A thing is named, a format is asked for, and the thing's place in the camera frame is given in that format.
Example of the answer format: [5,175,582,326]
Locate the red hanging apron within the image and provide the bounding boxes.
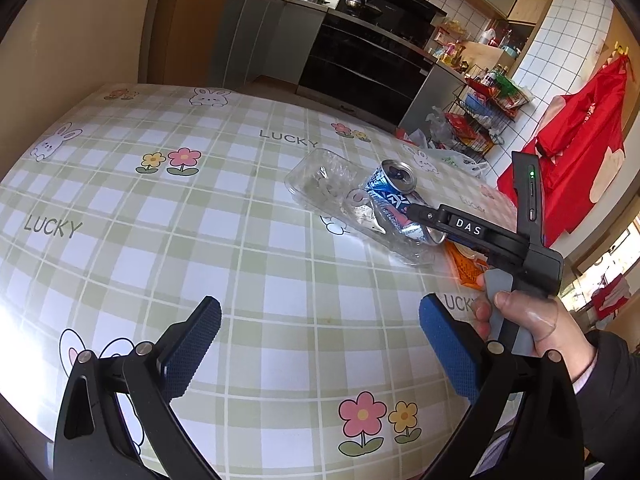
[522,54,634,246]

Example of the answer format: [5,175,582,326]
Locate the crushed blue soda can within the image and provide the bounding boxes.
[364,159,446,246]

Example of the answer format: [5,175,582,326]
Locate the green plaid bunny tablecloth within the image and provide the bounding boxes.
[1,84,515,479]

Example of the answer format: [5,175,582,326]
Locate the wire snack rack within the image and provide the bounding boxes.
[444,65,534,160]

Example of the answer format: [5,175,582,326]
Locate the orange snack packet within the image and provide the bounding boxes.
[444,240,489,290]

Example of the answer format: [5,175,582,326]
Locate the white shopping bag on floor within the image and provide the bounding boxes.
[439,151,490,180]

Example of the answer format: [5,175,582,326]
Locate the black oven stove unit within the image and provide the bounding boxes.
[298,0,446,128]

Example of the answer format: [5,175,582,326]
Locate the grey kitchen cabinets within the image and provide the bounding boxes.
[207,0,328,90]

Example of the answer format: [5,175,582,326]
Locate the cardboard box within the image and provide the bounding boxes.
[459,41,515,77]

